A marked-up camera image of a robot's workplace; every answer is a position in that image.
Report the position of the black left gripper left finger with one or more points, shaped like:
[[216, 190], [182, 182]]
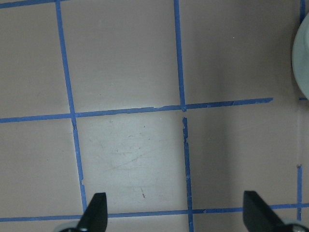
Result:
[[94, 218]]

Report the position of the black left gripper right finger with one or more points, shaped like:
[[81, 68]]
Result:
[[259, 217]]

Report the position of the pale green steel pot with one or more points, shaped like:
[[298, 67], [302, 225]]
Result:
[[300, 57]]

